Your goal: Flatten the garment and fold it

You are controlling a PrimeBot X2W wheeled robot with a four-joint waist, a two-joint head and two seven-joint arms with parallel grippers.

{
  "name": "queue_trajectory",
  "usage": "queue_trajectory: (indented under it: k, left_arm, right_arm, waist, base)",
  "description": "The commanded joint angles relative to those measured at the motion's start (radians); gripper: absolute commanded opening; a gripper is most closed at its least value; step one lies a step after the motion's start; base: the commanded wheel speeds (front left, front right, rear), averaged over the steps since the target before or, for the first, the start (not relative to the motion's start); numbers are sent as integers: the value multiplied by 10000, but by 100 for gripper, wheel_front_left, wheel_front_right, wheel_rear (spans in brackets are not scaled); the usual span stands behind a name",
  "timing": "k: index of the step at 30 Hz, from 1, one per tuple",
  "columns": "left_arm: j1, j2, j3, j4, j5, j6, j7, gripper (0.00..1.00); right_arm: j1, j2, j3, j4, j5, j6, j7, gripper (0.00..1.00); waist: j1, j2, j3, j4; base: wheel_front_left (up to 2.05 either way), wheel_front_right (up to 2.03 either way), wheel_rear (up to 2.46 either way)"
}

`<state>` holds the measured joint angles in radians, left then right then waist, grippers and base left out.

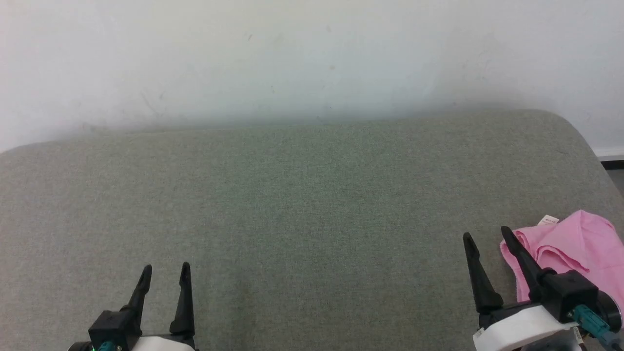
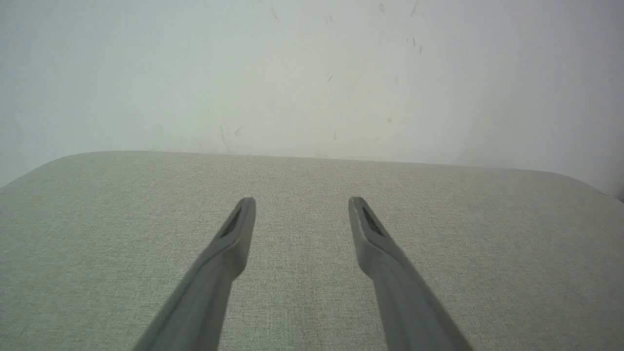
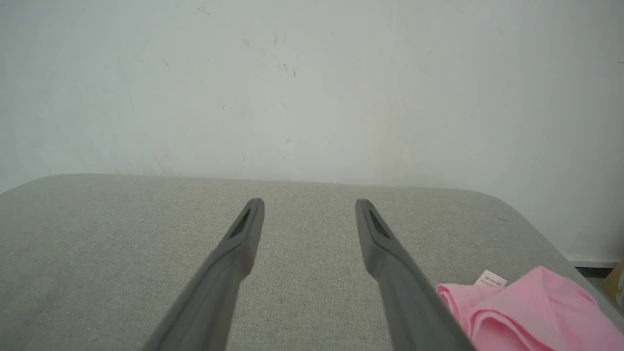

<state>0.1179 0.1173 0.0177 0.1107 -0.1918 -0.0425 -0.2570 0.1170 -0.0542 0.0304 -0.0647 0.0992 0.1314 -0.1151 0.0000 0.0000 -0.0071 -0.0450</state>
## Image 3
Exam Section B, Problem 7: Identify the yellowish brown box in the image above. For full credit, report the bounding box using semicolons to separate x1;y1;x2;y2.
601;261;624;312

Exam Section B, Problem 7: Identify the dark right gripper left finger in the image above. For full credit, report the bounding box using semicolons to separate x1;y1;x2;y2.
141;197;266;351

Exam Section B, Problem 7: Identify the grey fabric sofa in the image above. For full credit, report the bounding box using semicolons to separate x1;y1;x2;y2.
0;174;624;351

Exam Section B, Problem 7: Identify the pink garment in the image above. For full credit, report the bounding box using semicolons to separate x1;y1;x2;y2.
435;266;624;351

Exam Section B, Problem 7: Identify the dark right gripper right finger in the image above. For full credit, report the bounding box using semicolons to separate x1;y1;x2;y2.
355;198;477;351

